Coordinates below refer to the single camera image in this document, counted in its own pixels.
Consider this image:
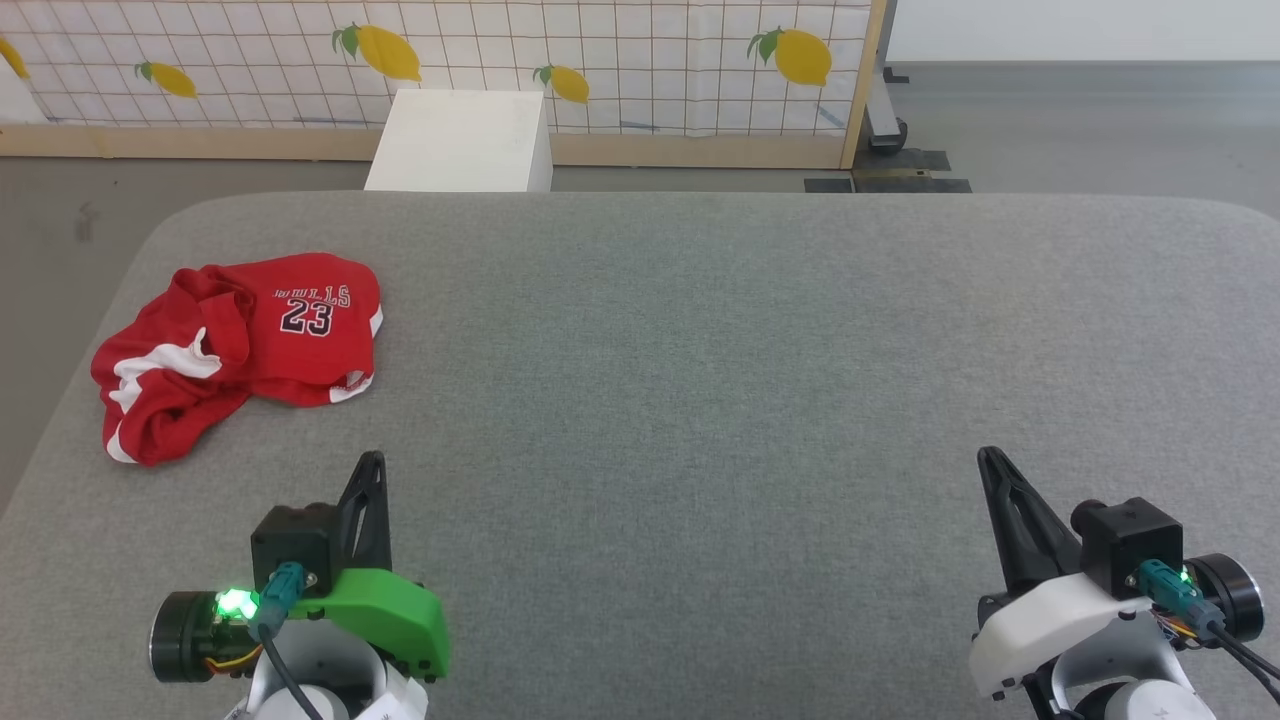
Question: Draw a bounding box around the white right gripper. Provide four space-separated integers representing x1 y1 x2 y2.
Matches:
968 446 1266 701

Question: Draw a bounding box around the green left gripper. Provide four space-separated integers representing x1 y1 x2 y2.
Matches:
150 450 451 686

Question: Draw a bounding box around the red basketball jersey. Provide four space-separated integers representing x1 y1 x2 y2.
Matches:
90 253 384 468

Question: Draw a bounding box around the long black floor mat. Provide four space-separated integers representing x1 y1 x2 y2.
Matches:
853 177 973 194

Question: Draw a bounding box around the white box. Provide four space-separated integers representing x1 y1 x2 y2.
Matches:
364 88 554 193

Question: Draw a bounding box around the grey metal stand foot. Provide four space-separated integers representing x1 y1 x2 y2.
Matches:
865 0 911 156

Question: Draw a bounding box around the lemon print partition screen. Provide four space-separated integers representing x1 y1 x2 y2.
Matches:
0 0 889 171

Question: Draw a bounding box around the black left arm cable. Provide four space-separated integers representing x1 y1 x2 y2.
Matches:
245 562 326 720

